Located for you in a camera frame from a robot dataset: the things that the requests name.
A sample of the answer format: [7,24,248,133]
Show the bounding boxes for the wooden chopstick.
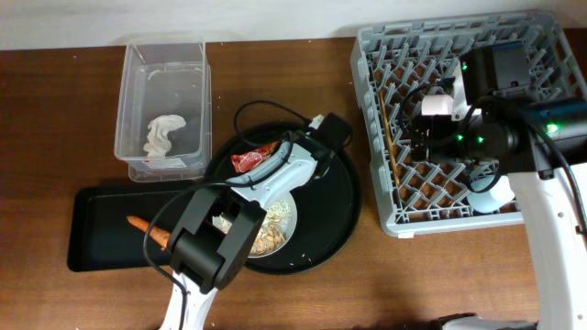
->
[378,89,401,189]

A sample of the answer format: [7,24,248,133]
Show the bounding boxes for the blue plastic cup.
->
[467,176,515,214]

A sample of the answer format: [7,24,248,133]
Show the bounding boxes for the grey plate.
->
[213,192,298,259]

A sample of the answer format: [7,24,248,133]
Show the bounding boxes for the rice and nut scraps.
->
[217,199,294,256]

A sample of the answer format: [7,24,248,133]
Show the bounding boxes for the red snack wrapper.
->
[230,141,281,173]

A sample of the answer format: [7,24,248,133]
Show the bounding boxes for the white tissue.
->
[143,115,186,158]

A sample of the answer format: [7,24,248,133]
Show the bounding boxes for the orange carrot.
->
[126,214,172,251]

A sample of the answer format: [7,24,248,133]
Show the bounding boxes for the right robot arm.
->
[397,41,586,329]

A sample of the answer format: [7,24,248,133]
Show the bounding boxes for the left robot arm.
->
[162,114,352,329]

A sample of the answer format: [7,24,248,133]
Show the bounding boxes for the grey dishwasher rack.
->
[350,10,586,238]

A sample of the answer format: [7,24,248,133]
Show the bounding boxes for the round black tray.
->
[204,120,363,276]

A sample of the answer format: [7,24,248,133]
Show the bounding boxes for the clear plastic storage bin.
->
[114,38,212,182]

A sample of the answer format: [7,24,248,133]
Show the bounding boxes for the black rectangular tray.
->
[67,181,192,272]

